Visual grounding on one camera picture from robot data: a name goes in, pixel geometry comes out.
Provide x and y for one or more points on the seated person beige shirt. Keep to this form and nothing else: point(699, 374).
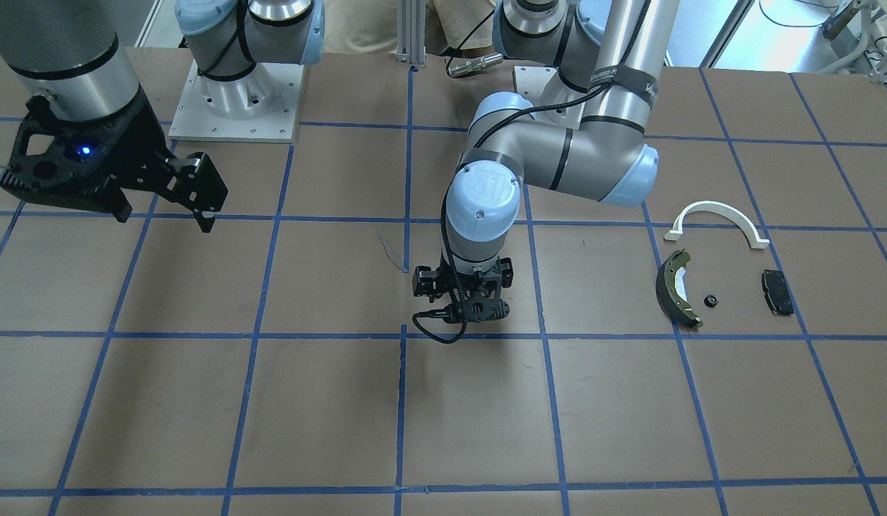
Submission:
point(451, 21)

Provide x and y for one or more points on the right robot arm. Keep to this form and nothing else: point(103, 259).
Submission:
point(69, 51)

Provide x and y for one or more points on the white curved plastic bracket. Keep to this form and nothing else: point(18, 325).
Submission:
point(753, 237)

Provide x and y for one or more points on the black brake pad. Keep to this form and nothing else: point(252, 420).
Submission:
point(776, 292)

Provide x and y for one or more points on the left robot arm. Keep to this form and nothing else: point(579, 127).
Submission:
point(584, 138)

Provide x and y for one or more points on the aluminium frame post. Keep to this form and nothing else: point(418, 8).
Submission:
point(410, 32)

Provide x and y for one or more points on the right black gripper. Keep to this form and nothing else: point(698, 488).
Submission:
point(137, 140)

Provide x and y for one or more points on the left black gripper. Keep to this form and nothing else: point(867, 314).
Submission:
point(424, 282)

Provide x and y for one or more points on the green brake shoe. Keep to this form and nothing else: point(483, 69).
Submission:
point(670, 290)

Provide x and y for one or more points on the silver metal cylinder tool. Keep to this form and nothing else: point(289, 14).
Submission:
point(474, 65)

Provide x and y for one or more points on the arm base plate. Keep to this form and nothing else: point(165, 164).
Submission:
point(543, 86)
point(259, 108)

